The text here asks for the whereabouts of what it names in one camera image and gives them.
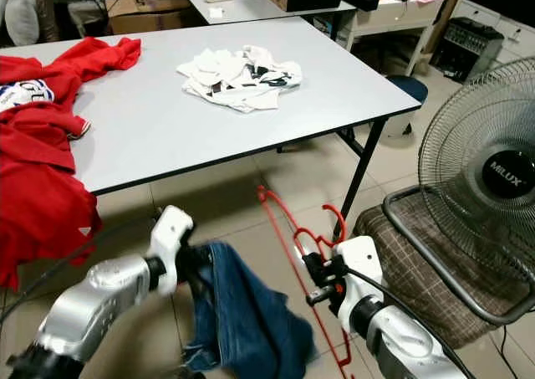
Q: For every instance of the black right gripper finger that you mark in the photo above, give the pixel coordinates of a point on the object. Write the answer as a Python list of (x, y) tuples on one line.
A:
[(315, 260), (316, 277)]

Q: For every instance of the blue jeans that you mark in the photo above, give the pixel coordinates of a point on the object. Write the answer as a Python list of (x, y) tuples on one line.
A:
[(251, 320)]

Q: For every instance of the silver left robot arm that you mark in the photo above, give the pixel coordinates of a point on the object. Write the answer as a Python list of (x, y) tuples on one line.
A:
[(100, 299)]

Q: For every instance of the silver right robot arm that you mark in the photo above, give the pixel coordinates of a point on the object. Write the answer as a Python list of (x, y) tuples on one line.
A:
[(410, 350)]

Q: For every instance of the white folding table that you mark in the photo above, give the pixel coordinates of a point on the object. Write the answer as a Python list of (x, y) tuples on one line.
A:
[(201, 145)]

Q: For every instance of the red shirt white trim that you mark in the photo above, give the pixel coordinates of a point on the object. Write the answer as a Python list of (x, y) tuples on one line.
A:
[(38, 195)]

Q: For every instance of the dark blue stool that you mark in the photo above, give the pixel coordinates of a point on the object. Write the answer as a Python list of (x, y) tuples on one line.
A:
[(408, 88)]

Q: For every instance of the black MILUX floor fan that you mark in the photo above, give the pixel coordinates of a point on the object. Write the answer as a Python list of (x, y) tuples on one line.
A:
[(510, 174)]

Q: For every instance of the red jersey white print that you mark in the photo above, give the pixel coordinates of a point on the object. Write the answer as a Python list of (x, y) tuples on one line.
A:
[(100, 61)]

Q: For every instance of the small white side table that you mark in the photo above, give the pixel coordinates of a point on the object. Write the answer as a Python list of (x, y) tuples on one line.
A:
[(393, 15)]

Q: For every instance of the small white card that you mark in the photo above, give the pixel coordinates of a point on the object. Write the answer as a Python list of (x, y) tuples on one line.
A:
[(216, 12)]

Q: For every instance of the cardboard box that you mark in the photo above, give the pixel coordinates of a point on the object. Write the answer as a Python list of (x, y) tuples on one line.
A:
[(142, 15)]

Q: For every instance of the black audio amplifier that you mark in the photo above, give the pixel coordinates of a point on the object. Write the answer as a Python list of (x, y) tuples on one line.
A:
[(466, 48)]

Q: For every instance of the long white table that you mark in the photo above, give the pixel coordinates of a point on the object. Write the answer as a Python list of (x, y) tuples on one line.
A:
[(251, 7)]

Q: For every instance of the brown wooden board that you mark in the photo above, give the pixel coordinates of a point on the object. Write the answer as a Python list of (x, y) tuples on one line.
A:
[(447, 15)]

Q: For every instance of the white pillow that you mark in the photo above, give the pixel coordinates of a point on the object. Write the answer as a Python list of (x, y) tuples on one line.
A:
[(21, 15)]

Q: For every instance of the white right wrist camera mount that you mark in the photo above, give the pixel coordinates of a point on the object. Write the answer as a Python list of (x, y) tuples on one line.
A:
[(359, 253)]

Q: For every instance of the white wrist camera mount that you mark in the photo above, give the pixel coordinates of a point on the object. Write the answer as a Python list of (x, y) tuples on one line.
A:
[(171, 228), (359, 253)]

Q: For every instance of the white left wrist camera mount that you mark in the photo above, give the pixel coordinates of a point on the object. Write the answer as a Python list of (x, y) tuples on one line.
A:
[(171, 228)]

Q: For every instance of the plaid chair grey frame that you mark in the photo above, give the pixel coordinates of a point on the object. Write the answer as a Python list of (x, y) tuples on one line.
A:
[(410, 262)]

